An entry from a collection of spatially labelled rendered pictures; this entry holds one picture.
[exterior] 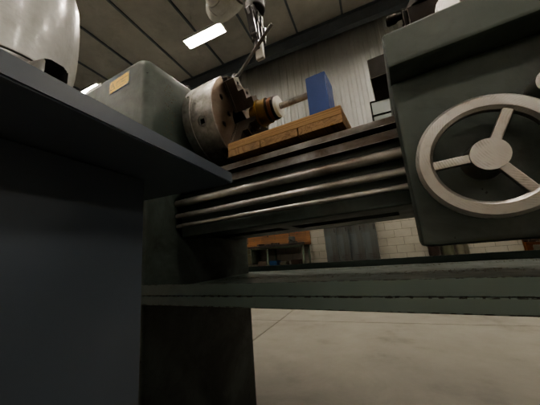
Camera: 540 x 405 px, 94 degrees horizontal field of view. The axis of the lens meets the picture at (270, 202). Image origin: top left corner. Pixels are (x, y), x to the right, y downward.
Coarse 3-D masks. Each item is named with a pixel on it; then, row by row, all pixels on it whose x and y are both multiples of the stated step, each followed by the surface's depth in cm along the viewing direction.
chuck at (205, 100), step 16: (192, 96) 81; (208, 96) 76; (224, 96) 82; (192, 112) 79; (208, 112) 76; (224, 112) 81; (240, 112) 92; (208, 128) 77; (224, 128) 79; (208, 144) 80; (224, 144) 78; (224, 160) 84
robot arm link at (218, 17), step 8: (208, 0) 99; (216, 0) 98; (224, 0) 99; (232, 0) 100; (208, 8) 105; (216, 8) 101; (224, 8) 102; (232, 8) 102; (240, 8) 104; (208, 16) 108; (216, 16) 105; (224, 16) 105; (232, 16) 107
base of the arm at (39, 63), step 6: (12, 54) 28; (24, 60) 29; (30, 60) 30; (36, 60) 27; (42, 60) 27; (48, 60) 27; (36, 66) 27; (42, 66) 26; (48, 66) 28; (54, 66) 28; (60, 66) 28; (48, 72) 29; (54, 72) 29; (60, 72) 29; (66, 72) 29; (60, 78) 29; (66, 78) 28
